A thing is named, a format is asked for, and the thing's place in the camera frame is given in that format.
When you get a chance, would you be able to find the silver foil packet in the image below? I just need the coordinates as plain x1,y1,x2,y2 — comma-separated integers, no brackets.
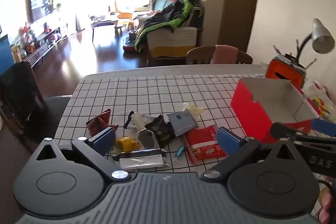
113,148,170,169

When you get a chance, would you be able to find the person's right hand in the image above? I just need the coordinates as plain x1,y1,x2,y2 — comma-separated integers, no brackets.
319,191,336,224

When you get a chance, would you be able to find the white checkered tablecloth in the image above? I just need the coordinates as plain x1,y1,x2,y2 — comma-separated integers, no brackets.
54,72,328,214

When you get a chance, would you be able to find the red flower arrangement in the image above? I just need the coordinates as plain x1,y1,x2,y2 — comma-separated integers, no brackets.
18,24,36,43

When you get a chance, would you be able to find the yellow snack packet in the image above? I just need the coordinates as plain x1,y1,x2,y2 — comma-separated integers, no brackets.
110,136,142,153

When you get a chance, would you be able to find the blue cabinet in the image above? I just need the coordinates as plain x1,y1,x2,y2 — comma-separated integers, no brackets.
0,35,15,75

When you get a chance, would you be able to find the wooden dining chair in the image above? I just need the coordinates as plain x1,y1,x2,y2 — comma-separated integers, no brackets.
186,45,253,65

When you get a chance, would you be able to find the black dining chair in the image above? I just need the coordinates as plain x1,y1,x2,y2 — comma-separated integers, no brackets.
0,61,71,146

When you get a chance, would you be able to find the green and black jacket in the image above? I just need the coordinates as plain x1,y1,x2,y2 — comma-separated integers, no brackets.
134,0,196,51

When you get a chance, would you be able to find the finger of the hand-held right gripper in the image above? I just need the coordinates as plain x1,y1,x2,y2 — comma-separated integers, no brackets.
311,118,336,134
270,122,336,144

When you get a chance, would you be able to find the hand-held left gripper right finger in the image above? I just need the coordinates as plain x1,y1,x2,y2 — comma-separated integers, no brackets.
201,126,310,180

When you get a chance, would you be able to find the blue and white snack packet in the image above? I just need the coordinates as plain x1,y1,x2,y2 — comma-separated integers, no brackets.
167,111,199,137

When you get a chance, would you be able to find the colourful plastic bag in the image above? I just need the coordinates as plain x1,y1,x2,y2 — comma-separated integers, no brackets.
302,78,336,117

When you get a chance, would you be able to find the pale yellow snack wrapper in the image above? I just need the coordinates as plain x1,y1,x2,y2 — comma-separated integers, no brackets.
182,102,205,117

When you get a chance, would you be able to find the red floor toy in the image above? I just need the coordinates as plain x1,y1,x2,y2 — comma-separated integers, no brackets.
123,36,137,52

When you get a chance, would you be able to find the orange armchair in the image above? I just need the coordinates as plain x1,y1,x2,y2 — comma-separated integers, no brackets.
115,4,133,20

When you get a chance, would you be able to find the red paper bag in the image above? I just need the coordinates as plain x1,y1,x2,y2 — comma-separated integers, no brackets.
230,78,322,144

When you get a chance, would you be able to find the grey desk lamp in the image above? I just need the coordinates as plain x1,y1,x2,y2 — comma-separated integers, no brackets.
295,18,336,62

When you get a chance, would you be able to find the white and black snack packet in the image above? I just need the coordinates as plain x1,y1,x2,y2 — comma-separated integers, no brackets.
123,111,158,132

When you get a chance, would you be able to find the long television cabinet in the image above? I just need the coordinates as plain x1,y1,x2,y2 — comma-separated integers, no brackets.
10,26,69,68

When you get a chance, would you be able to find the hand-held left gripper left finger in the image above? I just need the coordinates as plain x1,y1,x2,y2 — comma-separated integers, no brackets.
31,126,132,182

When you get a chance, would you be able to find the television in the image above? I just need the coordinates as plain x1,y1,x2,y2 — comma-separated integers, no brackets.
29,0,54,22

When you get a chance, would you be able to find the pink cloth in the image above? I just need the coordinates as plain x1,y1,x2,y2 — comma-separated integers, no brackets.
211,45,239,64

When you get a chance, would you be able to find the red printed snack packet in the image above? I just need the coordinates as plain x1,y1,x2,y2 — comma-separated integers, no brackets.
184,126,229,164

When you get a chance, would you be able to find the dark coffee table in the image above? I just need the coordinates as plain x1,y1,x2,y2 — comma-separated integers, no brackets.
91,15,120,43

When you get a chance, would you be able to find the dark red snack packet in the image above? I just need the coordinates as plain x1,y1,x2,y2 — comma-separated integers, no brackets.
86,109,118,136

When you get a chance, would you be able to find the sofa with white cover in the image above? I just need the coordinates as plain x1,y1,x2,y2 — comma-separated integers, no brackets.
146,0,204,59

